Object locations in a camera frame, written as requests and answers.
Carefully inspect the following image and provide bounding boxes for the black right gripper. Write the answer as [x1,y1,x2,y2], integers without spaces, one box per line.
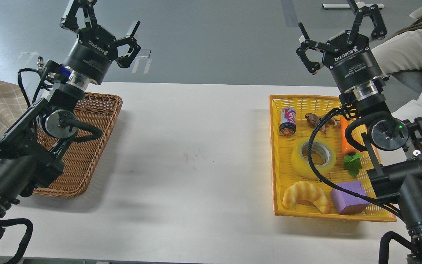
[296,0,389,93]

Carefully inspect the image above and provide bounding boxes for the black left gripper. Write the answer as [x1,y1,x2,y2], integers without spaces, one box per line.
[60,0,141,85]

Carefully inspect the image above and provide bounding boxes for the yellow tape roll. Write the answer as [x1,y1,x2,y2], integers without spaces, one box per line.
[290,137,337,180]

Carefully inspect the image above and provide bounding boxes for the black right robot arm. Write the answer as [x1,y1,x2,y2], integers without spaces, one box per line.
[296,0,422,264]

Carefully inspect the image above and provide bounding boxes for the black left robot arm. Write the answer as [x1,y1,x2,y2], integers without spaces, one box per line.
[0,0,141,264]

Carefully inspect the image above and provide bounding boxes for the white floor bar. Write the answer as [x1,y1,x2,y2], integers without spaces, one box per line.
[322,1,372,10]

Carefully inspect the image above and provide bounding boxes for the brown toy lion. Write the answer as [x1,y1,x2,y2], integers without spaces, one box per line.
[304,113,341,134]

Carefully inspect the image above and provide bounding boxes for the small drink can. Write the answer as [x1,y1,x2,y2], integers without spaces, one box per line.
[279,107,296,136]

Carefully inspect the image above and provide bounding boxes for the orange toy carrot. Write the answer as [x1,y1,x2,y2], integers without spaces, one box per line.
[340,117,362,178]

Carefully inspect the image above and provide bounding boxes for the brown wicker basket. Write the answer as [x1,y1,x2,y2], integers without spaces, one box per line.
[33,92,123,198]

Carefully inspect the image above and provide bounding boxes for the yellow plastic basket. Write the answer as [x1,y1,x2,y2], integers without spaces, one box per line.
[269,95,397,222]

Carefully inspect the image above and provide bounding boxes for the toy croissant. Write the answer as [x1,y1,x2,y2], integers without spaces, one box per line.
[282,181,330,214]

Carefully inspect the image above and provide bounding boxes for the purple foam block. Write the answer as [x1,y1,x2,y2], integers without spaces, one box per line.
[330,181,370,215]

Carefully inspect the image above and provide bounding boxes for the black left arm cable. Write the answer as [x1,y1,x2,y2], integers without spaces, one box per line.
[17,68,50,107]

